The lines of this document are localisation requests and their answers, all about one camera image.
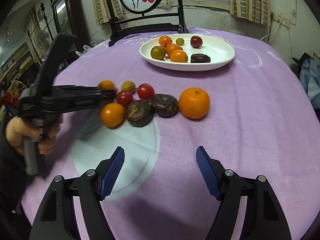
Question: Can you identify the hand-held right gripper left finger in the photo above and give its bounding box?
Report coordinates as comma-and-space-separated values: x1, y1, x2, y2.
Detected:
29, 146, 125, 240

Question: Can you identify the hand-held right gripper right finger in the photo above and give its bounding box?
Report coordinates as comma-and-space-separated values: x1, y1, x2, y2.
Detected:
196, 146, 292, 240

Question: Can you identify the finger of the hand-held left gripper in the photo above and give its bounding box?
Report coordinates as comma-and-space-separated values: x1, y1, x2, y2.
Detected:
101, 93, 117, 104
54, 85, 116, 95

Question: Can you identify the yellow-orange plum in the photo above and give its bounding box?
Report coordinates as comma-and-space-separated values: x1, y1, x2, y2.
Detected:
97, 80, 116, 92

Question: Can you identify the olive green plum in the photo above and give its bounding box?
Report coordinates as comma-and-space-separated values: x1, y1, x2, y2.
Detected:
150, 46, 167, 61

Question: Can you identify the large mandarin orange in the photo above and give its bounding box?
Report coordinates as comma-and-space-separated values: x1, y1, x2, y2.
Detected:
178, 87, 211, 120
169, 50, 188, 63

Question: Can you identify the dark brown water chestnut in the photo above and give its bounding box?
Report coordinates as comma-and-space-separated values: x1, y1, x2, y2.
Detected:
190, 53, 211, 64
150, 94, 179, 118
125, 100, 155, 127

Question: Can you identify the dark red plum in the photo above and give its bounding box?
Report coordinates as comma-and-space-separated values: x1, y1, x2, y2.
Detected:
190, 36, 203, 49

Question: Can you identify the white oval plate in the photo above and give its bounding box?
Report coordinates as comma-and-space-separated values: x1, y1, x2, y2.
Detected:
139, 33, 235, 72

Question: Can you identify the person's left hand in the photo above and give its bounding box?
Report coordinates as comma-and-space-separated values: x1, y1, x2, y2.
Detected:
5, 117, 63, 155

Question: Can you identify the white plastic bag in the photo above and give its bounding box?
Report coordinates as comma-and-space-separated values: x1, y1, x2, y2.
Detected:
75, 45, 92, 57

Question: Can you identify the bookshelf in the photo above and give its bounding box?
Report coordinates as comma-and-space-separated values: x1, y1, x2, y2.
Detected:
0, 42, 35, 88

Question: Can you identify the purple tablecloth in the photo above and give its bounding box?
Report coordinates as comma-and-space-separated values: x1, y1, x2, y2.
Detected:
20, 26, 320, 240

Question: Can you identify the standing fan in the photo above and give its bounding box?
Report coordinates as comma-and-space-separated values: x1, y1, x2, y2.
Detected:
34, 30, 52, 60

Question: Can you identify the dark wooden cabinet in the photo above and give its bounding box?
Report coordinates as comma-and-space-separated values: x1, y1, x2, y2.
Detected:
49, 0, 87, 46

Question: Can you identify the checked beige curtain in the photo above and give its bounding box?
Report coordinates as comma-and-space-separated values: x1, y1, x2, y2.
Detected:
89, 0, 125, 26
229, 0, 272, 27

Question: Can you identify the light blue cloth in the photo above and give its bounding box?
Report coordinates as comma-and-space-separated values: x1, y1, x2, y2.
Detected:
299, 57, 320, 103

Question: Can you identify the white cable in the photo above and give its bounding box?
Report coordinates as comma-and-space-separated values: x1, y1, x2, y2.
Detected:
259, 22, 281, 42

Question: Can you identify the white wall socket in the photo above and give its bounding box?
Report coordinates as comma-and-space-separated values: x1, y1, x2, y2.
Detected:
271, 12, 292, 28

